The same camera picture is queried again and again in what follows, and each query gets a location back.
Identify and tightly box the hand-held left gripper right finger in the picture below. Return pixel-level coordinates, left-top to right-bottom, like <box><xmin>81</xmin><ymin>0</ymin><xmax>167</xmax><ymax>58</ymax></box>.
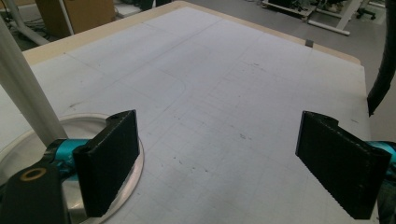
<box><xmin>294</xmin><ymin>110</ymin><xmax>392</xmax><ymax>220</ymax></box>

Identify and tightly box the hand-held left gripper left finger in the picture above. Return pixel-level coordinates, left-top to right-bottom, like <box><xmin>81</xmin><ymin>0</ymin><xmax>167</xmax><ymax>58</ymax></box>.
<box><xmin>72</xmin><ymin>109</ymin><xmax>140</xmax><ymax>218</ymax></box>

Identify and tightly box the metal utensil stand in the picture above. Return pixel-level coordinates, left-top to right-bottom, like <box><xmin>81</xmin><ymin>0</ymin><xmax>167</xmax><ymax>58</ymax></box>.
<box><xmin>0</xmin><ymin>17</ymin><xmax>145</xmax><ymax>224</ymax></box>

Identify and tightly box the white grid mat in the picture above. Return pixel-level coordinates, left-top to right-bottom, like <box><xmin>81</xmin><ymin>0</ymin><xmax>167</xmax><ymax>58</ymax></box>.
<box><xmin>0</xmin><ymin>7</ymin><xmax>379</xmax><ymax>224</ymax></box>

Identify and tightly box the brown cardboard box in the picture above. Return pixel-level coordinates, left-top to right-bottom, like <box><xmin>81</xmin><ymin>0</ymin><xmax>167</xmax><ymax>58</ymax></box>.
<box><xmin>35</xmin><ymin>0</ymin><xmax>116</xmax><ymax>39</ymax></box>

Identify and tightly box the thin white floor stand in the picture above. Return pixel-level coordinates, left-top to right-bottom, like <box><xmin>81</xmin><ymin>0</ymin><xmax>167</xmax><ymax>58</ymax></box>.
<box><xmin>57</xmin><ymin>0</ymin><xmax>76</xmax><ymax>35</ymax></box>

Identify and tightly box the white desk leg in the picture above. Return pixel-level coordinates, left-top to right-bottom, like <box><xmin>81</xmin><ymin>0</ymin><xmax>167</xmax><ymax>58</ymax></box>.
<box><xmin>3</xmin><ymin>0</ymin><xmax>50</xmax><ymax>46</ymax></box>

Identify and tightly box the low equipment cart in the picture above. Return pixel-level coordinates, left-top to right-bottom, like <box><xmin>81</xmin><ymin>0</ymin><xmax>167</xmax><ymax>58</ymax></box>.
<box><xmin>261</xmin><ymin>0</ymin><xmax>316</xmax><ymax>17</ymax></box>

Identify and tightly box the white metal floor frame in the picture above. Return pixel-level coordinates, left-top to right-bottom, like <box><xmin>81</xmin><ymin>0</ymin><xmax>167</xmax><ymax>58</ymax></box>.
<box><xmin>307</xmin><ymin>0</ymin><xmax>363</xmax><ymax>36</ymax></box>

